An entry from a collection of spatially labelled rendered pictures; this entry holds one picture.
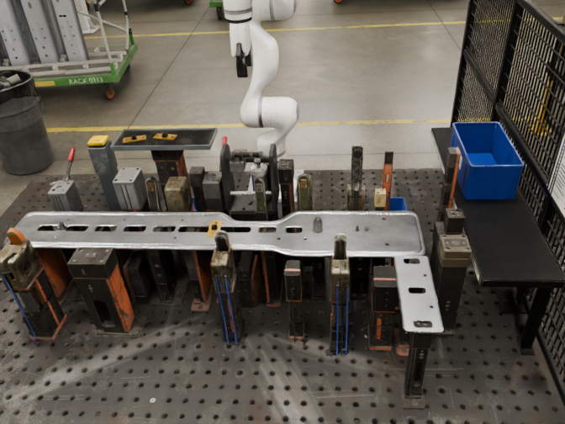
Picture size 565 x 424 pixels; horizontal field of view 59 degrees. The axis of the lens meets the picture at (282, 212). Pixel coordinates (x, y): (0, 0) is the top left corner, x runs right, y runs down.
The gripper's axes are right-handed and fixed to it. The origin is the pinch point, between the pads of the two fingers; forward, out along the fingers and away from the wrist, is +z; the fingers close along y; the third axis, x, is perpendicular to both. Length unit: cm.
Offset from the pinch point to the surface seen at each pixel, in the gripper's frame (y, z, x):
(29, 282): 47, 49, -66
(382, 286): 48, 47, 42
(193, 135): -10.7, 28.7, -23.7
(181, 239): 31, 45, -21
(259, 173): 6.3, 35.0, 2.4
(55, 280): 29, 66, -72
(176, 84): -349, 145, -141
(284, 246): 34, 45, 13
